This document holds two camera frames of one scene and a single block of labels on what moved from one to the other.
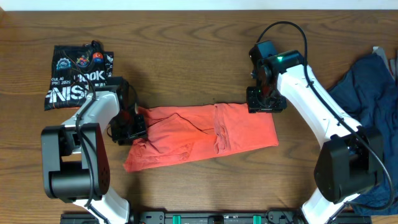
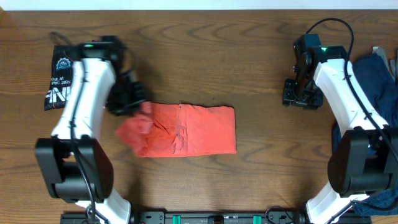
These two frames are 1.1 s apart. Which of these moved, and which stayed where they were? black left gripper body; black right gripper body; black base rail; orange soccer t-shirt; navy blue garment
Moved: black right gripper body; black left gripper body; orange soccer t-shirt
Stayed: black base rail; navy blue garment
